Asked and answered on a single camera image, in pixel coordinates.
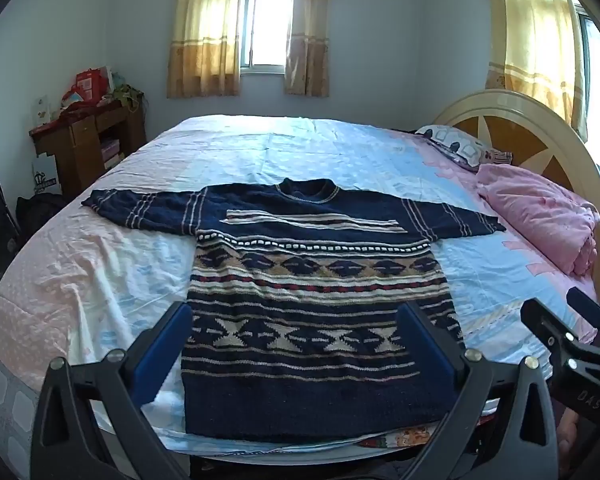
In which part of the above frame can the cream and orange headboard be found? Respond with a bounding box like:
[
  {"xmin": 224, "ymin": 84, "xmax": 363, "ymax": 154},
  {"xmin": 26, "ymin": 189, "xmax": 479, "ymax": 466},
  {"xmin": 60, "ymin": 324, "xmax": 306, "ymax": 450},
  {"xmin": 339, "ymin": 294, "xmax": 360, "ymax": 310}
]
[{"xmin": 432, "ymin": 89, "xmax": 600, "ymax": 311}]

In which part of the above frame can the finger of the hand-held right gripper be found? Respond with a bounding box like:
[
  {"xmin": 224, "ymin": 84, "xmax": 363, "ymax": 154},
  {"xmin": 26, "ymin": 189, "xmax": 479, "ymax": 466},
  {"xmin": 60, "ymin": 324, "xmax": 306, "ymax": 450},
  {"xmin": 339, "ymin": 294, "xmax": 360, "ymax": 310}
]
[
  {"xmin": 521, "ymin": 298, "xmax": 583, "ymax": 361},
  {"xmin": 566, "ymin": 287, "xmax": 600, "ymax": 348}
]

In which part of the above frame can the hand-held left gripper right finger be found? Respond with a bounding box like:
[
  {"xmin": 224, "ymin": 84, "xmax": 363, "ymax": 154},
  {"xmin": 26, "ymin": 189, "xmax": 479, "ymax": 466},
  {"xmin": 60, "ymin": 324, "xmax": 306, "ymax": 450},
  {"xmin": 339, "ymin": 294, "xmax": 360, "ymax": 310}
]
[{"xmin": 396, "ymin": 301, "xmax": 561, "ymax": 480}]

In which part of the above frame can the navy patterned knit sweater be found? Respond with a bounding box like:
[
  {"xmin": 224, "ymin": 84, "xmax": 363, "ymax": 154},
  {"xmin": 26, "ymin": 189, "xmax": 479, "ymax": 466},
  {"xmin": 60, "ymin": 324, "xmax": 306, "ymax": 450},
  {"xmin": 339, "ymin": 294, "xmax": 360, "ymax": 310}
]
[{"xmin": 81, "ymin": 178, "xmax": 507, "ymax": 445}]

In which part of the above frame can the brown wooden desk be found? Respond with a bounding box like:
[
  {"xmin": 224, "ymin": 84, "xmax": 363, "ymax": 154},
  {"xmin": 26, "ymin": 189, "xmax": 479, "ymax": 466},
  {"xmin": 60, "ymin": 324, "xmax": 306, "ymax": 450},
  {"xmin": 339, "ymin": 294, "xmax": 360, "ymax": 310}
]
[{"xmin": 29, "ymin": 91, "xmax": 147, "ymax": 196}]

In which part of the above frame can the white patterned pillow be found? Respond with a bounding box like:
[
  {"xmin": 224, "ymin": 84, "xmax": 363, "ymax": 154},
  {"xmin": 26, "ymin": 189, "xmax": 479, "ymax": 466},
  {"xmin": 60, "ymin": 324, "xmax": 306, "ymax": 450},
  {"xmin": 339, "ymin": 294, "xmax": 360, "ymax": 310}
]
[{"xmin": 414, "ymin": 124, "xmax": 514, "ymax": 173}]

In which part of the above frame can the bed with light sheet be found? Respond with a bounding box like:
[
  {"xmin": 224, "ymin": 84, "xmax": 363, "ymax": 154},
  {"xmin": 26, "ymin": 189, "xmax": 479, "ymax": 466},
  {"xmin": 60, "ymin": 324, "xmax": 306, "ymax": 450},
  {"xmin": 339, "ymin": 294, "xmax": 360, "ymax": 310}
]
[{"xmin": 0, "ymin": 114, "xmax": 600, "ymax": 461}]

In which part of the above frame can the pink folded blanket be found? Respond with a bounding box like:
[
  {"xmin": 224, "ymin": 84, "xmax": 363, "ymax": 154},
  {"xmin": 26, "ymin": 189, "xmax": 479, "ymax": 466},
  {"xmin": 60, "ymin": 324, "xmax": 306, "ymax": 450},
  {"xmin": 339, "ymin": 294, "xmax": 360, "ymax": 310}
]
[{"xmin": 475, "ymin": 162, "xmax": 600, "ymax": 277}]

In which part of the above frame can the green cloth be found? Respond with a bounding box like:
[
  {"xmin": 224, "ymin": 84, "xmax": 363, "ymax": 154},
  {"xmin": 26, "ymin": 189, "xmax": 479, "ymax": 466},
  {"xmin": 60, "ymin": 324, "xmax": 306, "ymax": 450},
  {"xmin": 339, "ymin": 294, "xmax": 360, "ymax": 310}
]
[{"xmin": 107, "ymin": 72, "xmax": 145, "ymax": 112}]

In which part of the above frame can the pink box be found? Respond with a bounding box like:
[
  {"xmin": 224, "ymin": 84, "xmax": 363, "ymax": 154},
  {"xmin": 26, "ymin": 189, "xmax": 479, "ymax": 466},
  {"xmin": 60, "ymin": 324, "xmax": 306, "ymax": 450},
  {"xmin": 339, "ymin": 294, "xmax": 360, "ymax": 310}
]
[{"xmin": 100, "ymin": 137, "xmax": 122, "ymax": 167}]

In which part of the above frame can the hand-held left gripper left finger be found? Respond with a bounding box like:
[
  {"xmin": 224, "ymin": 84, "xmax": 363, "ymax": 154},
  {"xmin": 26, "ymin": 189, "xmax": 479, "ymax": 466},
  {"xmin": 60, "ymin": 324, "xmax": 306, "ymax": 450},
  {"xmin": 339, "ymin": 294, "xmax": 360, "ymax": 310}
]
[{"xmin": 30, "ymin": 301, "xmax": 196, "ymax": 480}]

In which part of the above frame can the white paper bag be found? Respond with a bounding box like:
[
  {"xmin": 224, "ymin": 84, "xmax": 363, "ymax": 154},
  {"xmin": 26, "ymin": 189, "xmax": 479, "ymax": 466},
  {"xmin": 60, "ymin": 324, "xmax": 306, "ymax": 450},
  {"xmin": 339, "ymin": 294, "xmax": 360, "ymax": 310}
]
[{"xmin": 32, "ymin": 154, "xmax": 62, "ymax": 195}]

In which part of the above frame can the yellow curtain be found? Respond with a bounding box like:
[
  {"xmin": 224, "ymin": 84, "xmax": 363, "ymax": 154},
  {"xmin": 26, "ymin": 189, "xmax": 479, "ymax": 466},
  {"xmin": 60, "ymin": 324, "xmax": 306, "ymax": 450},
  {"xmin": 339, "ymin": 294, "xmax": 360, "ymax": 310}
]
[
  {"xmin": 166, "ymin": 0, "xmax": 244, "ymax": 99},
  {"xmin": 485, "ymin": 0, "xmax": 589, "ymax": 141},
  {"xmin": 284, "ymin": 0, "xmax": 331, "ymax": 97}
]

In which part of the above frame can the red bag clutter on desk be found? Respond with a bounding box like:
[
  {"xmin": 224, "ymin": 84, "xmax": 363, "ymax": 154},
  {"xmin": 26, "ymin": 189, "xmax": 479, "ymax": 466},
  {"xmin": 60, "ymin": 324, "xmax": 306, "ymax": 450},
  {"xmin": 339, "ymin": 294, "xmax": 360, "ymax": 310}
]
[{"xmin": 62, "ymin": 67, "xmax": 110, "ymax": 108}]

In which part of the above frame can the grey patterned mattress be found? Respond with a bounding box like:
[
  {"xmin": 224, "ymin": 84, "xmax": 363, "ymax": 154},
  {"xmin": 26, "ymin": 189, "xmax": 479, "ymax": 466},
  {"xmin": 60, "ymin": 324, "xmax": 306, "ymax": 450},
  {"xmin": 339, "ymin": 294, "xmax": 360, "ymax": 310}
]
[{"xmin": 0, "ymin": 345, "xmax": 46, "ymax": 480}]

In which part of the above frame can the black bag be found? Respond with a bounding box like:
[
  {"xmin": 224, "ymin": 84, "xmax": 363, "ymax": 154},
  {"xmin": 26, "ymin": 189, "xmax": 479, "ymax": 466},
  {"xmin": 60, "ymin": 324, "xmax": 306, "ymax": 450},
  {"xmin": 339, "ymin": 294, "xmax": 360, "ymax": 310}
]
[{"xmin": 16, "ymin": 192, "xmax": 67, "ymax": 243}]

